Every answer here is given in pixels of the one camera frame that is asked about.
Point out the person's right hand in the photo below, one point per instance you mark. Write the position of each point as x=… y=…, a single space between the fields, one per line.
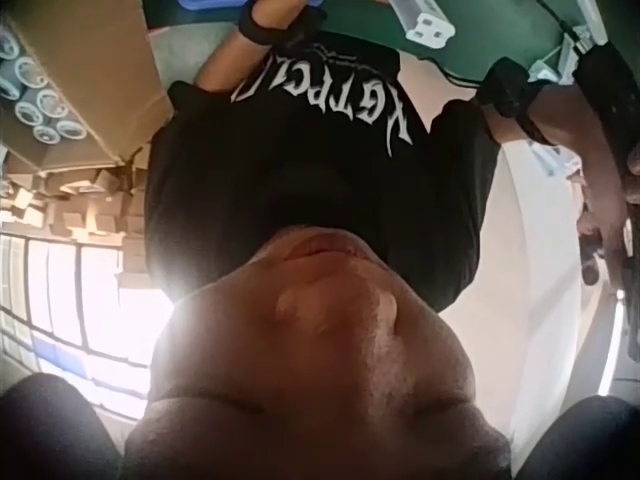
x=595 y=165

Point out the person's left hand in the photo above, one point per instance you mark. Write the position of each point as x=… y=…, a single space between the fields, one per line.
x=282 y=9

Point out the black wrist band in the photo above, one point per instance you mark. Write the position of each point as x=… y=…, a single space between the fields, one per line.
x=506 y=90
x=260 y=31

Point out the blue plastic bin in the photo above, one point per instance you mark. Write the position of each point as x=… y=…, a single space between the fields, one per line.
x=207 y=3

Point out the green table mat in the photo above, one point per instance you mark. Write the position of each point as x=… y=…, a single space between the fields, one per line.
x=360 y=35

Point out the white panel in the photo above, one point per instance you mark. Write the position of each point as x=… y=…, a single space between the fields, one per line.
x=540 y=280

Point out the white plastic connector part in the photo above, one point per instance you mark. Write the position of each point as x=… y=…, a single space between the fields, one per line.
x=425 y=22

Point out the cardboard box of tape rolls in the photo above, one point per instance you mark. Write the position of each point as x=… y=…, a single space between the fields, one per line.
x=80 y=75

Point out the heap of small cardboard boxes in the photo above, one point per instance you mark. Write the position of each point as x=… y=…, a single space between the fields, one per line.
x=75 y=210

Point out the window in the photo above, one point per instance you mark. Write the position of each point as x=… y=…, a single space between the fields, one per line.
x=75 y=310

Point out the aluminium frame bracket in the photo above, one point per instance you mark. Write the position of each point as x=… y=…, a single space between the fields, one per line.
x=557 y=55

